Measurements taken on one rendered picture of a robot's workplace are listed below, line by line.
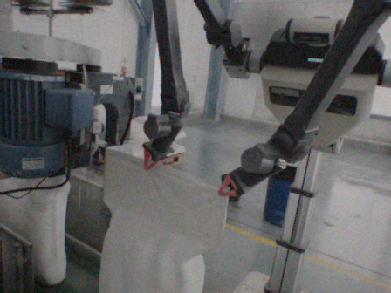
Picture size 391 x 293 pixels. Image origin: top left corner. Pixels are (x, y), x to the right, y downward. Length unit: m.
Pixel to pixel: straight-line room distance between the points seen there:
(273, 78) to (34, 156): 0.79
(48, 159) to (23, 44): 0.26
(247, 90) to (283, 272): 8.24
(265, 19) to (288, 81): 8.46
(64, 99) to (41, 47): 0.12
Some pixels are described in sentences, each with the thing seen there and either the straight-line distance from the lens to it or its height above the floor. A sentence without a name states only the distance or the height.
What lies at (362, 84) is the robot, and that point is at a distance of 1.10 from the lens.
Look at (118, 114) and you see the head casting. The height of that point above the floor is 1.19.
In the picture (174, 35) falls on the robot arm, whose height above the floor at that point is 1.46.
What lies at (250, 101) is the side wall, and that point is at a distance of 9.46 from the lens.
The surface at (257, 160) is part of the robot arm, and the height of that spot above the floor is 1.20.
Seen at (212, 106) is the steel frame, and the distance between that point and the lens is 9.74.
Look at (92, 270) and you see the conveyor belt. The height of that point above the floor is 0.38.
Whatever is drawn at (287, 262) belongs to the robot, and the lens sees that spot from 1.51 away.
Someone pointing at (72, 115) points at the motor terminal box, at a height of 1.25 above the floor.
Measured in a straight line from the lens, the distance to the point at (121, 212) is 1.15.
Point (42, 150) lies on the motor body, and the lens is 0.80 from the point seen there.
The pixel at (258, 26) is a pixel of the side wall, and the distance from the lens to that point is 9.59.
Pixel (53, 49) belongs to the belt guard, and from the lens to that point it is 0.77.
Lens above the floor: 1.37
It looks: 13 degrees down
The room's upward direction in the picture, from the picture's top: 7 degrees clockwise
